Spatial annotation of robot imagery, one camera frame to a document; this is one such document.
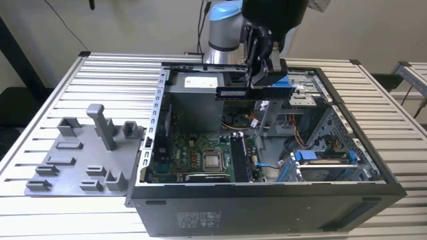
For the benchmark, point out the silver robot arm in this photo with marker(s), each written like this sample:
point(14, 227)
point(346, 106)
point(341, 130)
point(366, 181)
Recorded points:
point(223, 32)

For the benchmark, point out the grey power supply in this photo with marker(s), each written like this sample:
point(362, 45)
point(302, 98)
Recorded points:
point(197, 110)

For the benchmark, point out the grey parts rack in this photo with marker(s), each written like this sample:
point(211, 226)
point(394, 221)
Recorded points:
point(90, 160)

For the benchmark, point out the black graphics card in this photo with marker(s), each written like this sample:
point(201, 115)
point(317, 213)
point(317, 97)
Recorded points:
point(209, 178)

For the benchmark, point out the black hanging object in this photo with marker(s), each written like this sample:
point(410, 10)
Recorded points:
point(91, 5)

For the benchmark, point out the silver CPU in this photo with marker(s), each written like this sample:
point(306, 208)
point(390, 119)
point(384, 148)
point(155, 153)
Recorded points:
point(213, 163)

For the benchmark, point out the dark RAM stick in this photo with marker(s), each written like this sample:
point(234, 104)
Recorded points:
point(234, 93)
point(237, 160)

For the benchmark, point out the silver drive cage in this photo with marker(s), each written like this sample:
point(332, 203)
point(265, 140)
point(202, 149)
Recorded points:
point(302, 105)

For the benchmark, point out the green motherboard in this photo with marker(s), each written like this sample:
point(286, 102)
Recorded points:
point(197, 143)

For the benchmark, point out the black PC case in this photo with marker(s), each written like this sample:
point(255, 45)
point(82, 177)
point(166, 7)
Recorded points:
point(234, 215)

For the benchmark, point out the neighbouring metal slat table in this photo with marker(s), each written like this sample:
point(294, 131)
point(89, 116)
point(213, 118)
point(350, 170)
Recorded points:
point(412, 75)

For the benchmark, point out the CPU socket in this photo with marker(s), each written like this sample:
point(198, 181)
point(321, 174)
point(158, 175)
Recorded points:
point(213, 151)

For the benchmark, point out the blue drive bay latch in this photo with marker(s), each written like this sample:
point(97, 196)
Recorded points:
point(284, 83)

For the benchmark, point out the blue disk carrier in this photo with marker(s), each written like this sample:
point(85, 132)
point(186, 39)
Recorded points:
point(305, 155)

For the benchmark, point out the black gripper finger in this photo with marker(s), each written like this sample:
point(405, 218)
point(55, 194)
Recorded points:
point(263, 80)

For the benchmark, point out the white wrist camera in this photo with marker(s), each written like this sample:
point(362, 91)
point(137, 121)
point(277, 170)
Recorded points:
point(321, 3)

